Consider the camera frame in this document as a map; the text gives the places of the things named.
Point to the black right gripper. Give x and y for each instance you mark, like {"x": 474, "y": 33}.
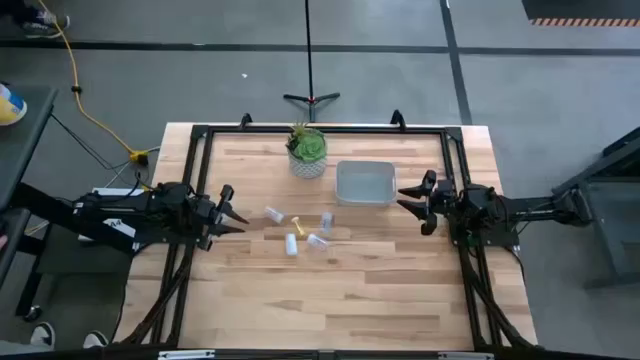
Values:
{"x": 447, "y": 205}

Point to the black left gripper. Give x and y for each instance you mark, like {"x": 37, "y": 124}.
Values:
{"x": 205, "y": 215}

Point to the clear plastic pill bottle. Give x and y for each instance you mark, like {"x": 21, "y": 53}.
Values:
{"x": 291, "y": 244}
{"x": 326, "y": 222}
{"x": 274, "y": 214}
{"x": 317, "y": 242}

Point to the clear grey plastic basket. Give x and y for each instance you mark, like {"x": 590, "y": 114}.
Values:
{"x": 366, "y": 183}

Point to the small yellow plastic spool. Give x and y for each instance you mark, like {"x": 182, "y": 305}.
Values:
{"x": 298, "y": 226}

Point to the green succulent in patterned pot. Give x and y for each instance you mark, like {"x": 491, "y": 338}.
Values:
{"x": 307, "y": 150}

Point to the white power strip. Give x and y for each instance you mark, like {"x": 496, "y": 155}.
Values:
{"x": 115, "y": 191}

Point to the black tripod stand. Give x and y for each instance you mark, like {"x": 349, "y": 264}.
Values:
{"x": 311, "y": 97}

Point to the person's shoe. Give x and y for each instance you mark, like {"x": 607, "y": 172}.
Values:
{"x": 95, "y": 340}
{"x": 44, "y": 335}
{"x": 45, "y": 22}

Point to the black metal stand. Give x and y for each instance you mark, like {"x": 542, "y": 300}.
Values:
{"x": 607, "y": 210}

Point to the black side table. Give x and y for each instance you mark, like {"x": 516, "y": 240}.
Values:
{"x": 25, "y": 150}

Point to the yellow blue white container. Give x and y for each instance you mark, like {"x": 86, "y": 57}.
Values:
{"x": 10, "y": 106}

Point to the black mat with orange stripes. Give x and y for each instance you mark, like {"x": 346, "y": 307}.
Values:
{"x": 580, "y": 10}

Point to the black metal table frame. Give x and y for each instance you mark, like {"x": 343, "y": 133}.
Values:
{"x": 350, "y": 130}

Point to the silver metal bracket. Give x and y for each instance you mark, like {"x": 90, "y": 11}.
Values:
{"x": 465, "y": 356}
{"x": 186, "y": 354}

